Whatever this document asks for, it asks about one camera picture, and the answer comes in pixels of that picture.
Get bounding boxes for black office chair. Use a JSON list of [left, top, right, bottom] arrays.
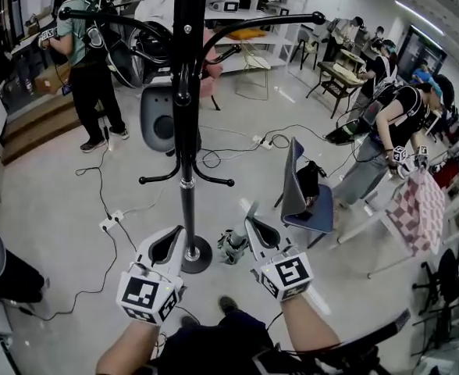
[[411, 246, 459, 361]]

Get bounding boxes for white drying rack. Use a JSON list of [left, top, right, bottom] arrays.
[[329, 172, 459, 279]]

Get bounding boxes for black coat rack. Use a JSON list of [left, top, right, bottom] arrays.
[[59, 0, 327, 275]]

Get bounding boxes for wooden step platform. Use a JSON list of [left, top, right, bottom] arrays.
[[0, 94, 108, 166]]

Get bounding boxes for cardboard box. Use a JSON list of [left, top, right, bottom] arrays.
[[33, 63, 73, 96]]

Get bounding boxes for wall monitor screen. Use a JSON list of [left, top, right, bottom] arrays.
[[406, 24, 448, 86]]

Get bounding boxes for person's dark trousers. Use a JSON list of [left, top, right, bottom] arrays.
[[147, 309, 383, 375]]

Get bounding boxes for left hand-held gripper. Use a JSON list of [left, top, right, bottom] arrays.
[[115, 224, 188, 326]]

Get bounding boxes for white shelving unit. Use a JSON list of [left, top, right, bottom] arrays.
[[205, 0, 315, 74]]

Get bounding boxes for black side table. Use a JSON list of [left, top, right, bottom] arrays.
[[305, 60, 366, 120]]

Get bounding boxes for white power strip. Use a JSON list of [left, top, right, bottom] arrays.
[[251, 134, 275, 151], [98, 209, 126, 230]]

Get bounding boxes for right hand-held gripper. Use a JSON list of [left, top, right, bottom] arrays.
[[239, 198, 315, 302]]

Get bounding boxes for black bag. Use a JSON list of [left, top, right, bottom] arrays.
[[294, 159, 329, 207]]

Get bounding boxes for pink checkered cloth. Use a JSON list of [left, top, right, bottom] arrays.
[[384, 167, 448, 258]]

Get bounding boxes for person's right forearm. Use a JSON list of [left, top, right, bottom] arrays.
[[279, 294, 342, 358]]

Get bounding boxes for person's left forearm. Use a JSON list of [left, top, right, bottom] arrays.
[[95, 318, 169, 375]]

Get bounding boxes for gold wire chair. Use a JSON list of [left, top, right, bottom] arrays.
[[234, 41, 272, 102]]

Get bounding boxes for black floor cable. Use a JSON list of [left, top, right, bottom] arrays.
[[193, 123, 328, 170], [2, 125, 139, 323]]

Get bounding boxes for pink chair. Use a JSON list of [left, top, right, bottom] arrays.
[[197, 28, 226, 112]]

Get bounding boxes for blue grey chair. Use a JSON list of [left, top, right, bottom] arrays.
[[274, 136, 336, 249]]

